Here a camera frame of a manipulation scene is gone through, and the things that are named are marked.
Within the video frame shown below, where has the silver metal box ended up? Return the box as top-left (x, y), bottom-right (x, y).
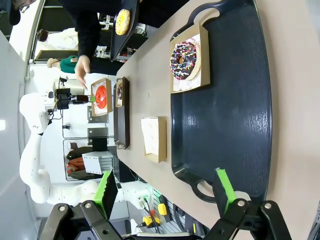
top-left (81, 151), bottom-right (116, 176)

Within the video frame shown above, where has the chocolate donut with sprinkles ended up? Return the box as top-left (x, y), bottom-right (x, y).
top-left (169, 41), bottom-right (198, 81)

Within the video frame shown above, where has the yellow glazed donut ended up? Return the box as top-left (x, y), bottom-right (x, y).
top-left (114, 9), bottom-right (131, 36)

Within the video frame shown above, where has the person in green top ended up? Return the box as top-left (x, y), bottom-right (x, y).
top-left (46, 55), bottom-right (79, 75)

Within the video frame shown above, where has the black wire shelf rack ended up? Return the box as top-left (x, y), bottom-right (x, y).
top-left (61, 107), bottom-right (111, 181)

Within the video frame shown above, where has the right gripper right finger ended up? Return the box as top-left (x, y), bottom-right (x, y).
top-left (202, 167), bottom-right (293, 240)

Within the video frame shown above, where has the black serving tray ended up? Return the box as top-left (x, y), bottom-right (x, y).
top-left (110, 0), bottom-right (140, 62)

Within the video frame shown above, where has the yellow cable plug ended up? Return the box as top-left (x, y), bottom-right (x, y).
top-left (141, 215), bottom-right (161, 228)

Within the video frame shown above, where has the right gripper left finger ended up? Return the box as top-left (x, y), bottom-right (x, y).
top-left (37, 169), bottom-right (123, 240)

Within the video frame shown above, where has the person in black coat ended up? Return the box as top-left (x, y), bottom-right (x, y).
top-left (7, 0), bottom-right (191, 76)

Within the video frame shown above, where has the dark grey plastic serving tray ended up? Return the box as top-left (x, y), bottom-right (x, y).
top-left (170, 0), bottom-right (273, 204)

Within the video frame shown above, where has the person in white top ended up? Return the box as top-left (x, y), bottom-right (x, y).
top-left (36, 27), bottom-right (80, 51)

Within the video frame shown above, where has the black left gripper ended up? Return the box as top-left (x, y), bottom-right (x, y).
top-left (56, 88), bottom-right (97, 111)

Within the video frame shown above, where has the kraft cardboard donut box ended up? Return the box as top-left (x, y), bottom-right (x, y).
top-left (114, 76), bottom-right (127, 108)
top-left (90, 77), bottom-right (113, 118)
top-left (140, 116), bottom-right (168, 164)
top-left (169, 22), bottom-right (211, 95)

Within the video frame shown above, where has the brown plastic serving tray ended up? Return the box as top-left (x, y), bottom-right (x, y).
top-left (112, 76), bottom-right (131, 151)

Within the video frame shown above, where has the red glazed donut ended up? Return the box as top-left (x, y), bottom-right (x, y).
top-left (94, 85), bottom-right (108, 110)

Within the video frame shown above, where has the person's right forearm black sleeve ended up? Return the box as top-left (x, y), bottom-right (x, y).
top-left (74, 13), bottom-right (101, 60)

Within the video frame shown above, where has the person's right hand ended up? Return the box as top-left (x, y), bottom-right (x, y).
top-left (74, 54), bottom-right (91, 90)

